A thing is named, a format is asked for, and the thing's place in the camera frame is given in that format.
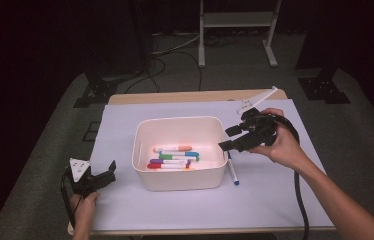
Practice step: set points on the dark cabinet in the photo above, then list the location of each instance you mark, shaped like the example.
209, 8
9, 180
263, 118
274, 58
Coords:
118, 40

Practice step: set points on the purple marker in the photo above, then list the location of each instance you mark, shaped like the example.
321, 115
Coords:
156, 161

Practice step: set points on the person's right hand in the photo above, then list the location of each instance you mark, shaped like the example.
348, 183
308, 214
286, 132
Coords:
286, 150

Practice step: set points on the light green marker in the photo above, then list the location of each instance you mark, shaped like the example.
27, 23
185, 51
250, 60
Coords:
165, 157

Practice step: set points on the person's left hand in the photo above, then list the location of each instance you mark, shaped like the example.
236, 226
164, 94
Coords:
84, 208

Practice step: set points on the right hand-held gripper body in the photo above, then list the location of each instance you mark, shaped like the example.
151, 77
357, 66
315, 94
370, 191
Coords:
261, 131

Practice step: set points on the white metal stand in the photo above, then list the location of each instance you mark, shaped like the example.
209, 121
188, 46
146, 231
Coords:
235, 19

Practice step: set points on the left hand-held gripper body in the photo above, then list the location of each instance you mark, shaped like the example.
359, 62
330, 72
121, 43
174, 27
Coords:
82, 182

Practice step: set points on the light purple table mat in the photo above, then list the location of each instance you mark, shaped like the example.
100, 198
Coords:
175, 210

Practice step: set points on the peach marker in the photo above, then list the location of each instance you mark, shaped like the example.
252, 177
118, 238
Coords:
183, 148

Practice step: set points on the white plastic bin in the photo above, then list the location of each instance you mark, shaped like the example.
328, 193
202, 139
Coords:
178, 180

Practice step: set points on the dark blue marker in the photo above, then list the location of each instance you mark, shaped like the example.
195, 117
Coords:
233, 171

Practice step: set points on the orange marker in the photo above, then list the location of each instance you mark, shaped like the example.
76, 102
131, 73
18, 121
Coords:
188, 169

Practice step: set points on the black stand base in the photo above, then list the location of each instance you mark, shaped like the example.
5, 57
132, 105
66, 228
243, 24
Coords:
96, 90

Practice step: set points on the light blue marker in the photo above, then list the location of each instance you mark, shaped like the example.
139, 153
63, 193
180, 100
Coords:
191, 154

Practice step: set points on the red marker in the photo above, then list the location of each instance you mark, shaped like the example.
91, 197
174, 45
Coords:
154, 165

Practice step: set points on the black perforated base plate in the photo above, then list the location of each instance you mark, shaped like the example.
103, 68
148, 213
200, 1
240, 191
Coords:
323, 90

